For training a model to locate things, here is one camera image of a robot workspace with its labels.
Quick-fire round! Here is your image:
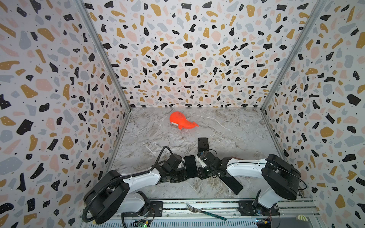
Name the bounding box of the black smartphone front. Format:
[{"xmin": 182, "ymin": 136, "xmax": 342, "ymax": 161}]
[{"xmin": 184, "ymin": 155, "xmax": 197, "ymax": 179}]

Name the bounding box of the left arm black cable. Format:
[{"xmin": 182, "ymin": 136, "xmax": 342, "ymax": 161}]
[{"xmin": 149, "ymin": 146, "xmax": 173, "ymax": 173}]

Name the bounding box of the green circuit board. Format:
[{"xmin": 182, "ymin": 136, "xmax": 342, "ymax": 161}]
[{"xmin": 131, "ymin": 220, "xmax": 151, "ymax": 228}]

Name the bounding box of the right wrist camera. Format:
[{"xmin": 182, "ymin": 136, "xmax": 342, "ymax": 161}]
[{"xmin": 196, "ymin": 155, "xmax": 206, "ymax": 168}]

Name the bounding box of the metal fork green handle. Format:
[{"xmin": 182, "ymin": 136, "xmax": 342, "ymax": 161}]
[{"xmin": 186, "ymin": 204, "xmax": 227, "ymax": 221}]

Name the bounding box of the black phone case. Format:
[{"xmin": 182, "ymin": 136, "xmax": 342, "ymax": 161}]
[{"xmin": 198, "ymin": 137, "xmax": 209, "ymax": 153}]

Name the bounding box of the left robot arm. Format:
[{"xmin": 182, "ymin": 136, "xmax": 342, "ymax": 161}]
[{"xmin": 81, "ymin": 154, "xmax": 187, "ymax": 224}]

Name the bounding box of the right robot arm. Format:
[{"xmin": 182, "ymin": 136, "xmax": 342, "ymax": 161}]
[{"xmin": 197, "ymin": 150, "xmax": 301, "ymax": 211}]

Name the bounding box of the white striped round object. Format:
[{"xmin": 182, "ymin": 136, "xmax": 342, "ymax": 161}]
[{"xmin": 296, "ymin": 214, "xmax": 309, "ymax": 222}]

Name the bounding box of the red whale toy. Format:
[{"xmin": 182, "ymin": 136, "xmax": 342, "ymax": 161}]
[{"xmin": 169, "ymin": 112, "xmax": 199, "ymax": 130}]

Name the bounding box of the black smartphone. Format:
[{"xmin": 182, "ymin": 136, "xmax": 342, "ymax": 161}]
[
  {"xmin": 220, "ymin": 177, "xmax": 243, "ymax": 195},
  {"xmin": 184, "ymin": 155, "xmax": 197, "ymax": 179}
]

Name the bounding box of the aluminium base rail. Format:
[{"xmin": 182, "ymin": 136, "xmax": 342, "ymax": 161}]
[{"xmin": 76, "ymin": 198, "xmax": 326, "ymax": 228}]

